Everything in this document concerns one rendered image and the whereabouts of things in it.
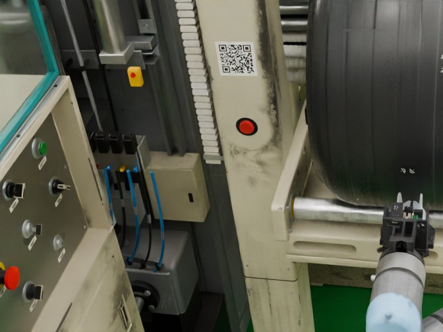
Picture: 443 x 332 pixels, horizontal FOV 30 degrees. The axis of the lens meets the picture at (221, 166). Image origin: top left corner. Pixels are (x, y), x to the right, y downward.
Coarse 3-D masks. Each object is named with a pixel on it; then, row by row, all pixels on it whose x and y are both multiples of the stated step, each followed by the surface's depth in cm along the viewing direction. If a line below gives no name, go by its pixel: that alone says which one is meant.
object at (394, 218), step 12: (396, 204) 136; (384, 216) 133; (396, 216) 134; (408, 216) 135; (420, 216) 135; (384, 228) 134; (396, 228) 133; (408, 228) 132; (420, 228) 133; (384, 240) 135; (396, 240) 128; (408, 240) 127; (420, 240) 133; (384, 252) 130; (408, 252) 128; (420, 252) 135
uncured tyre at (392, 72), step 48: (336, 0) 133; (384, 0) 131; (432, 0) 129; (336, 48) 133; (384, 48) 130; (432, 48) 128; (336, 96) 134; (384, 96) 132; (432, 96) 130; (336, 144) 139; (384, 144) 136; (432, 144) 134; (336, 192) 151; (384, 192) 146; (432, 192) 142
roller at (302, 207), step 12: (300, 204) 168; (312, 204) 167; (324, 204) 166; (336, 204) 166; (348, 204) 165; (300, 216) 168; (312, 216) 167; (324, 216) 167; (336, 216) 166; (348, 216) 165; (360, 216) 164; (372, 216) 164; (432, 216) 160
